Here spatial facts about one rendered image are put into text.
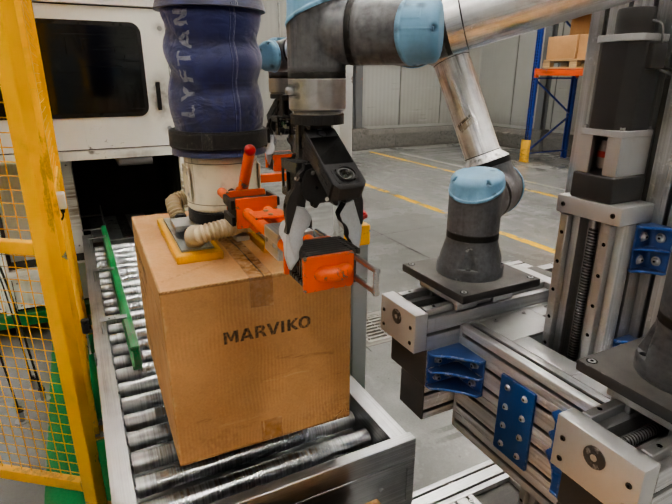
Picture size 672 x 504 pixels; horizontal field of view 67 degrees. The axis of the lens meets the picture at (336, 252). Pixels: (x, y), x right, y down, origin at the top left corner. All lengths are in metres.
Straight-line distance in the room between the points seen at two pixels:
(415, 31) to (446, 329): 0.71
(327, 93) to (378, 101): 10.68
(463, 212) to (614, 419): 0.49
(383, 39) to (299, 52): 0.10
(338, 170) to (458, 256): 0.58
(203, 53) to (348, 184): 0.62
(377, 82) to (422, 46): 10.68
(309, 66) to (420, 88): 11.28
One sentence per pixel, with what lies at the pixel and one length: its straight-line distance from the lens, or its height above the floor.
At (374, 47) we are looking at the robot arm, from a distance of 0.64.
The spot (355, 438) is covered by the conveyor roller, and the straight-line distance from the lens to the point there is 1.45.
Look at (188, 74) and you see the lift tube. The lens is 1.16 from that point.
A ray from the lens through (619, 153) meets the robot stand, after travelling 1.00.
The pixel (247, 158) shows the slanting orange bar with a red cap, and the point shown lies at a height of 1.32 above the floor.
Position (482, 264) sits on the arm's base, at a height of 1.08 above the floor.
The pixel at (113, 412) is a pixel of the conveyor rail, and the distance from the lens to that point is 1.58.
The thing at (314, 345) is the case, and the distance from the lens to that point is 1.14.
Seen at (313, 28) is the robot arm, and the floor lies 1.52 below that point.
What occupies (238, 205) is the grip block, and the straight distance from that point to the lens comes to 0.99.
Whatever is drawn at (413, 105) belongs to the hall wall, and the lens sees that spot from 11.84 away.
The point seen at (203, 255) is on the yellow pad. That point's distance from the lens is 1.13.
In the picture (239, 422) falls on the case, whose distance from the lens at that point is 1.18.
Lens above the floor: 1.46
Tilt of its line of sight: 19 degrees down
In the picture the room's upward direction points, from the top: straight up
